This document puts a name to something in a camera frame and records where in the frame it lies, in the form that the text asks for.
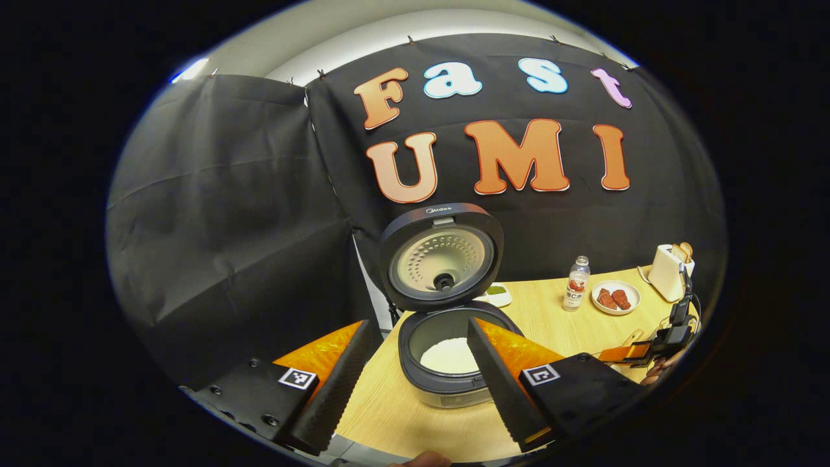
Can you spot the white rice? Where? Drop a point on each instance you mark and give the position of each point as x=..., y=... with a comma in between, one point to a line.
x=447, y=357

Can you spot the clear drink bottle red label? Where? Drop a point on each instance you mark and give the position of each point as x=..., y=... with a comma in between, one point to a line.
x=576, y=285

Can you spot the red meat slice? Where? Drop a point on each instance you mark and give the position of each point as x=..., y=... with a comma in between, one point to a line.
x=621, y=299
x=606, y=299

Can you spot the dark grey rice cooker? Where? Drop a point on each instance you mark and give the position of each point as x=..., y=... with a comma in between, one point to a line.
x=441, y=259

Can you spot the ceiling light panel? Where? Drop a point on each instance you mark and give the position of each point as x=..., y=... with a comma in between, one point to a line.
x=188, y=70

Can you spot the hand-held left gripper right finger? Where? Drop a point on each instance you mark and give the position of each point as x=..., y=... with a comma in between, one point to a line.
x=502, y=389

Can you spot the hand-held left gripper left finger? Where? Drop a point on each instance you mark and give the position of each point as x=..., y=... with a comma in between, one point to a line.
x=337, y=395

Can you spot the white divided seasoning dish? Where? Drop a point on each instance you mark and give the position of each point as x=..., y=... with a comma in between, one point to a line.
x=496, y=298

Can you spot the white oval plate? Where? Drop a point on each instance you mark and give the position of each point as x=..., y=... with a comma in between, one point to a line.
x=600, y=288

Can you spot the white toaster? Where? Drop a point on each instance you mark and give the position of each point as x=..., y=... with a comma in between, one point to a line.
x=664, y=275

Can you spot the toasted bread slice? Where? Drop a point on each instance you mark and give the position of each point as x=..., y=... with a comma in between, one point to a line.
x=687, y=250
x=677, y=254

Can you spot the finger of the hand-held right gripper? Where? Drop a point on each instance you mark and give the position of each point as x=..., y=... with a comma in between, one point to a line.
x=639, y=351

